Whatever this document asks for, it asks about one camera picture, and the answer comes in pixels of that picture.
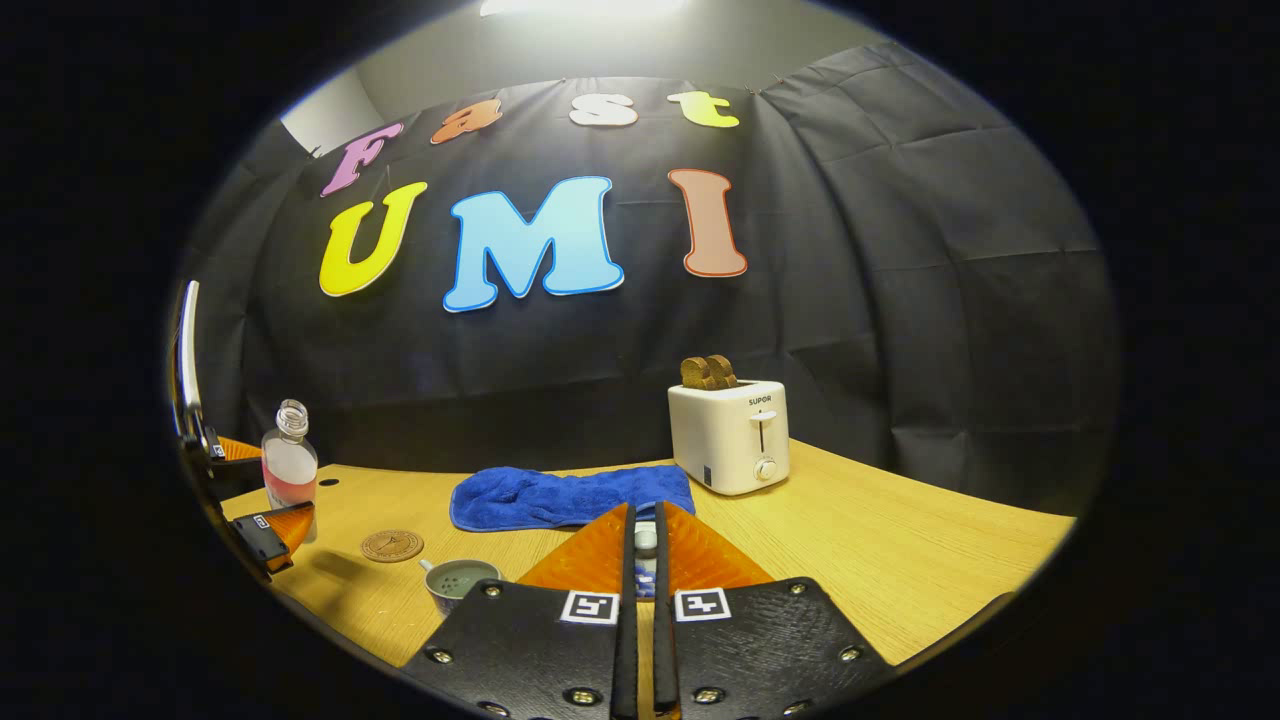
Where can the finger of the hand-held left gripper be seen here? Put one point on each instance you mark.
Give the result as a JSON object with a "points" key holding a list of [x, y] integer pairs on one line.
{"points": [[238, 452], [262, 535]]}

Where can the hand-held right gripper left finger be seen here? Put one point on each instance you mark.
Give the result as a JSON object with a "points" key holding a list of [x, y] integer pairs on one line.
{"points": [[625, 640]]}

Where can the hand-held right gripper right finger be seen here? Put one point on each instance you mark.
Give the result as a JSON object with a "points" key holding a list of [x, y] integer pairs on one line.
{"points": [[664, 640]]}

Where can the clear water bottle pink label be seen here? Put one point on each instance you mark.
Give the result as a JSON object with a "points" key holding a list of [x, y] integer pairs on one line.
{"points": [[290, 465]]}

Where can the round wooden coaster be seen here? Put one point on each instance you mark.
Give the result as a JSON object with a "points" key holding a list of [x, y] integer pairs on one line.
{"points": [[392, 546]]}

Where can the blue towel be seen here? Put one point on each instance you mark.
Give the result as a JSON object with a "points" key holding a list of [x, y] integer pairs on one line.
{"points": [[560, 498]]}

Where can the white toaster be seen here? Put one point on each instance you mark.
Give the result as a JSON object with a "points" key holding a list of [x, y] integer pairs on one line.
{"points": [[725, 440]]}

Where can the brown bread slice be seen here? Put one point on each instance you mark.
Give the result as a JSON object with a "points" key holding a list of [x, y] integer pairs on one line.
{"points": [[695, 375], [724, 371]]}

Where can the ceiling light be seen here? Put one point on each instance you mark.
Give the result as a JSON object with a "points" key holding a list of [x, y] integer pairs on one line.
{"points": [[580, 6]]}

